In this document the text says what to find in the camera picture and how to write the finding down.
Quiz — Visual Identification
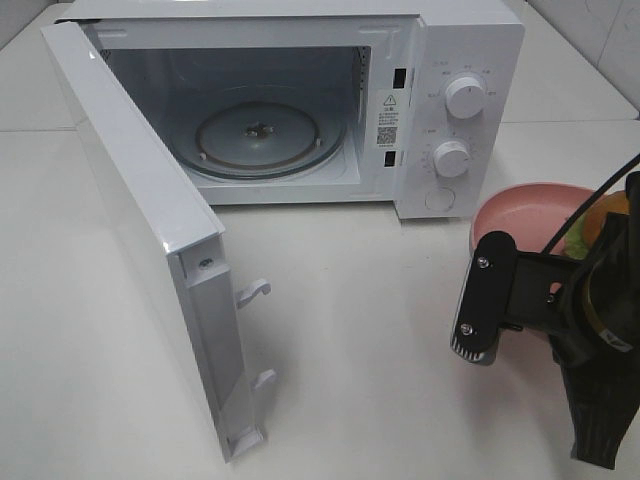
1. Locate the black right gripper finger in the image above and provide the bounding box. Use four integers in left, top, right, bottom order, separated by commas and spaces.
558, 348, 639, 470
450, 231, 517, 363

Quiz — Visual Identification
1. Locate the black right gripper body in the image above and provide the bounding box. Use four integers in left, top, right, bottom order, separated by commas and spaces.
502, 211, 639, 360

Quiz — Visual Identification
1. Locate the burger with lettuce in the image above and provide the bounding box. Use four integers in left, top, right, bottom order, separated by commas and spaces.
562, 190, 629, 260

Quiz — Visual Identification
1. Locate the pink round plate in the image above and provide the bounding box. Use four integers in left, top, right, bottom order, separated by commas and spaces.
469, 182, 593, 252

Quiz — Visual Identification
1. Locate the round white door button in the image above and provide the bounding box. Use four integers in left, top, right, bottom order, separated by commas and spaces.
425, 187, 456, 212

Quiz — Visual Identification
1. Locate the white microwave door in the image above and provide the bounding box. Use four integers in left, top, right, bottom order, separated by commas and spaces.
42, 22, 276, 461

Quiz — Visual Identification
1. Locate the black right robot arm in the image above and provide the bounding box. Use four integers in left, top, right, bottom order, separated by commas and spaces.
450, 172, 639, 469

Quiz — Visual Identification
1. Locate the lower white timer knob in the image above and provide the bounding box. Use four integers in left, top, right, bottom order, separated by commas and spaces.
433, 140, 471, 178

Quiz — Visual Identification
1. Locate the upper white power knob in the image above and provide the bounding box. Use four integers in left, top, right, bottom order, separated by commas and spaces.
445, 73, 487, 120

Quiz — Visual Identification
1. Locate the white microwave oven body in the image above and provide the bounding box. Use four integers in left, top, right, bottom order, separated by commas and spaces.
49, 1, 524, 219

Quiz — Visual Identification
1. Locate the glass microwave turntable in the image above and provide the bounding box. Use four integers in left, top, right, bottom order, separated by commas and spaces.
170, 85, 351, 181

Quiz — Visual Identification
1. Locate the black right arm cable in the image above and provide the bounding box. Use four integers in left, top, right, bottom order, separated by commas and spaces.
542, 152, 640, 256

